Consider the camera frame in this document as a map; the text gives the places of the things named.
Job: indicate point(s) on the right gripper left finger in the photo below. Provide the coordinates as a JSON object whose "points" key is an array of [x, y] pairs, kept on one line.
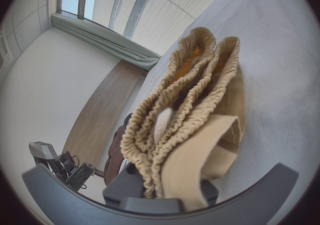
{"points": [[122, 184]]}

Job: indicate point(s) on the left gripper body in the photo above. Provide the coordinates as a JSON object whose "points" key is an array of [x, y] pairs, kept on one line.
{"points": [[80, 176]]}

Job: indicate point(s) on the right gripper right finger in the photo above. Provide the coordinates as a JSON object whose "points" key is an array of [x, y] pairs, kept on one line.
{"points": [[210, 192]]}

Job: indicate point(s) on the tan shorts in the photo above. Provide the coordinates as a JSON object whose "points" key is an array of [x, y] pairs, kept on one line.
{"points": [[195, 131]]}

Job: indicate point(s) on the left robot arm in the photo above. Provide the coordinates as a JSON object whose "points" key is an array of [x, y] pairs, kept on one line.
{"points": [[42, 150]]}

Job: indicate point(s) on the bed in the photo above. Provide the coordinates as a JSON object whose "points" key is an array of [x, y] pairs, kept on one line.
{"points": [[275, 81]]}

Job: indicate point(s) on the brown shorts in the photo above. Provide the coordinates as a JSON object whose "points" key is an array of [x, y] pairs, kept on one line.
{"points": [[113, 153]]}

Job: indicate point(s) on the black garment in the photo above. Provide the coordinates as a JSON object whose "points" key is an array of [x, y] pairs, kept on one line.
{"points": [[127, 120]]}

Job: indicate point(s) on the grey-green curtain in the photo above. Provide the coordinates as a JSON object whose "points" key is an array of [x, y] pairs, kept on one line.
{"points": [[100, 38]]}

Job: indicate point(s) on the white ceiling air vent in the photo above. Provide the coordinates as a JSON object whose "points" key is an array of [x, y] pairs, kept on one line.
{"points": [[5, 53]]}

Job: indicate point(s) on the window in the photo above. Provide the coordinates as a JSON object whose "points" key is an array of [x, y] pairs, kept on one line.
{"points": [[150, 6]]}

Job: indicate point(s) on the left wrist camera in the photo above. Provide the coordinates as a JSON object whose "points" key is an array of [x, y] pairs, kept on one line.
{"points": [[66, 161]]}

